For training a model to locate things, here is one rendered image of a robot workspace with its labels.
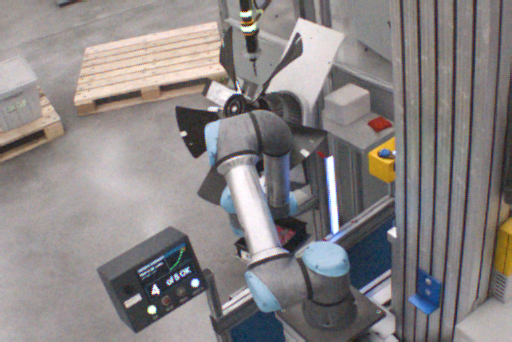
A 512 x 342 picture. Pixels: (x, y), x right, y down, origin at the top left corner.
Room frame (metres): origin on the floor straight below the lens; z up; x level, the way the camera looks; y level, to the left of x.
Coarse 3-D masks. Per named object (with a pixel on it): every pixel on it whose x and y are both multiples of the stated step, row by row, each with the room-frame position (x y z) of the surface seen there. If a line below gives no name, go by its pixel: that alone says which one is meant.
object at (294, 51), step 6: (294, 36) 2.26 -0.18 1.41; (300, 36) 2.17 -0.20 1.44; (294, 42) 2.19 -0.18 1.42; (300, 42) 2.13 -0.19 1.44; (288, 48) 2.21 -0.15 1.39; (294, 48) 2.13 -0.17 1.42; (300, 48) 2.09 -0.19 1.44; (288, 54) 2.13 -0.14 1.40; (294, 54) 2.09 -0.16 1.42; (300, 54) 2.05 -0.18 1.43; (282, 60) 2.14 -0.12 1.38; (288, 60) 2.09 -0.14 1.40; (294, 60) 2.06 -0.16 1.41; (282, 66) 2.09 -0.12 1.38; (276, 72) 2.10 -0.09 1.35; (270, 78) 2.11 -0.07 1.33; (264, 84) 2.13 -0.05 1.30
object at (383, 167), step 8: (384, 144) 1.96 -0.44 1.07; (392, 144) 1.96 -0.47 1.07; (376, 152) 1.92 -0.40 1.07; (392, 152) 1.91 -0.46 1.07; (376, 160) 1.89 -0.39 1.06; (384, 160) 1.87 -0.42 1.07; (392, 160) 1.86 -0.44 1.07; (376, 168) 1.90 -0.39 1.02; (384, 168) 1.86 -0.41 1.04; (392, 168) 1.86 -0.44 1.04; (376, 176) 1.90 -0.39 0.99; (384, 176) 1.86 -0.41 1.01; (392, 176) 1.86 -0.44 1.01
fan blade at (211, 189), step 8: (216, 168) 2.03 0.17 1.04; (208, 176) 2.02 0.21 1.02; (216, 176) 2.01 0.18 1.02; (224, 176) 2.00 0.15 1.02; (208, 184) 2.00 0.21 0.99; (216, 184) 1.99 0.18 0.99; (224, 184) 1.98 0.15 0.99; (200, 192) 1.99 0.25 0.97; (208, 192) 1.98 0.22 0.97; (216, 192) 1.97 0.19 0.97; (208, 200) 1.97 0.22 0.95; (216, 200) 1.96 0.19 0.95
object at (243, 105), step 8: (232, 96) 2.16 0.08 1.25; (240, 96) 2.13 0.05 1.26; (224, 104) 2.16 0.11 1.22; (232, 104) 2.14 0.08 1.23; (240, 104) 2.11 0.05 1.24; (248, 104) 2.10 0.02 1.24; (256, 104) 2.13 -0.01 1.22; (264, 104) 2.16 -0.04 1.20; (224, 112) 2.14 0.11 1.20; (232, 112) 2.12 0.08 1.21; (240, 112) 2.09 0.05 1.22
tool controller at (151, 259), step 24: (168, 240) 1.42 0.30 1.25; (120, 264) 1.35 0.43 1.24; (144, 264) 1.34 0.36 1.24; (168, 264) 1.36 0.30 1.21; (192, 264) 1.39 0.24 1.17; (120, 288) 1.28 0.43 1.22; (144, 288) 1.31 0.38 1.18; (168, 288) 1.33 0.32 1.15; (192, 288) 1.36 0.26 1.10; (120, 312) 1.30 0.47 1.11; (144, 312) 1.28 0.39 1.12; (168, 312) 1.30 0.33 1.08
